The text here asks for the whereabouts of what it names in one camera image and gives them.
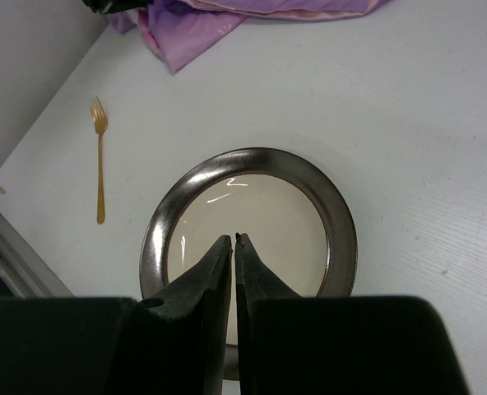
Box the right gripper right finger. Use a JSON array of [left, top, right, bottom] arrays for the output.
[[234, 233, 301, 394]]

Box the metal rimmed cream plate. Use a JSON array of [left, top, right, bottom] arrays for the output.
[[140, 148, 357, 385]]

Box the gold fork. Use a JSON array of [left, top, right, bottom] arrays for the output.
[[90, 96, 109, 225]]

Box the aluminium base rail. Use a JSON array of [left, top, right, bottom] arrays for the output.
[[0, 213, 73, 298]]

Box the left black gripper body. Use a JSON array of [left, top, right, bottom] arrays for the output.
[[83, 0, 152, 15]]

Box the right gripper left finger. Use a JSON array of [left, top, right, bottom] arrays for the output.
[[122, 235, 232, 394]]

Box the purple printed cloth placemat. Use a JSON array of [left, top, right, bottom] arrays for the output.
[[105, 0, 385, 73]]

